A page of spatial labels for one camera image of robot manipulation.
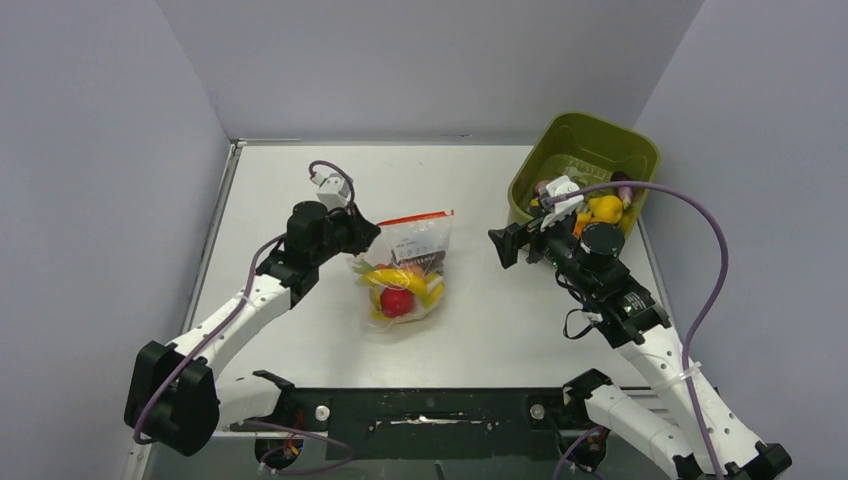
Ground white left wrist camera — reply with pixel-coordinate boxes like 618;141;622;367
310;173;352;210

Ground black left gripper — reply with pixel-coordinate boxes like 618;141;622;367
311;201;380;266

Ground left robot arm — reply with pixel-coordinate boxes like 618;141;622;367
124;201;381;456

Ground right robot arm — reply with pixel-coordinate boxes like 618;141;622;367
488;220;792;479

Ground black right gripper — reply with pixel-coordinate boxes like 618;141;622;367
490;205;597;297

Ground yellow banana bunch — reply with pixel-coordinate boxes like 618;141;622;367
359;268;445;325

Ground clear zip top bag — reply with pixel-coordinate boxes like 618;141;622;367
348;210;454;332

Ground dark purple grapes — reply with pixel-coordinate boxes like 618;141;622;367
391;248;447;270

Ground green plastic bin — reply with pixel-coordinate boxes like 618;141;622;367
507;112;661;224

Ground purple red onion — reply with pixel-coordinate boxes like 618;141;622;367
533;180;550;195

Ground purple eggplant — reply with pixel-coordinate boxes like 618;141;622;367
610;171;634;211

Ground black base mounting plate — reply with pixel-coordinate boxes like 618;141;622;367
253;370;591;476

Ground red apple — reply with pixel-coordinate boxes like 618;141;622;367
380;288;416;319

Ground orange carrot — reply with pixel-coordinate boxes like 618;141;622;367
351;258;394;275

